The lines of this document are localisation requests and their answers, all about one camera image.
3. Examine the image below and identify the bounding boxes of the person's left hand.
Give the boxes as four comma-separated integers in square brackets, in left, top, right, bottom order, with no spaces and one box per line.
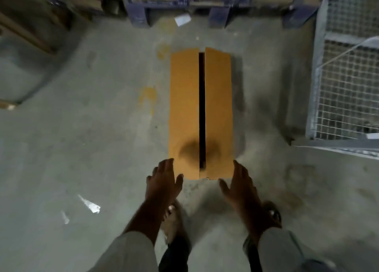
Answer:
[145,158,184,213]

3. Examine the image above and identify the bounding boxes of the person's right hand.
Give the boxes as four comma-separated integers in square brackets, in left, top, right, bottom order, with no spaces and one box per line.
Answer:
[218,160,263,217]

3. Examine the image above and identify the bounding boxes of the brown cardboard box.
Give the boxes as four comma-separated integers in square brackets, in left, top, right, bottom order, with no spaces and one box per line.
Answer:
[167,46,236,181]

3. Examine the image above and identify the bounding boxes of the person's right forearm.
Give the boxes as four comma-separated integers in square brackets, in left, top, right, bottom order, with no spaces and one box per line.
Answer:
[243,204,278,241]

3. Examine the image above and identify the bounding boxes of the person's left foot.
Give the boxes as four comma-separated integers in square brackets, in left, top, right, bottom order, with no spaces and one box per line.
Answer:
[160,200,191,246]

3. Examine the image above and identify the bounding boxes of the person's dark shoe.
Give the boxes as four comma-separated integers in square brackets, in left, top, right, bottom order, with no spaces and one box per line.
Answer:
[261,200,283,228]

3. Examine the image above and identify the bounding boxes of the person's dark trousers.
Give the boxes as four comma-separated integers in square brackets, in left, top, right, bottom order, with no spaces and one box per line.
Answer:
[158,234,263,272]

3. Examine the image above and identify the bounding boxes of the person's light grey shirt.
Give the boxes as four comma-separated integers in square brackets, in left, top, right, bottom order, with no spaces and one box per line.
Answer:
[89,227,338,272]

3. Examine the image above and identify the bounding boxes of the white paper scrap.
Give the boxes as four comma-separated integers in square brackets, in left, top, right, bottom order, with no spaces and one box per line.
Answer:
[174,13,193,27]

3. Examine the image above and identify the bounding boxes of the beige plastic chair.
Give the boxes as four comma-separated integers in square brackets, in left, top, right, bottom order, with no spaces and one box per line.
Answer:
[0,11,57,111]

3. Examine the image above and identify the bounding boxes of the white wire mesh cage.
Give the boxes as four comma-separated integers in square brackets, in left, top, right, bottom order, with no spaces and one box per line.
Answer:
[291,0,379,161]

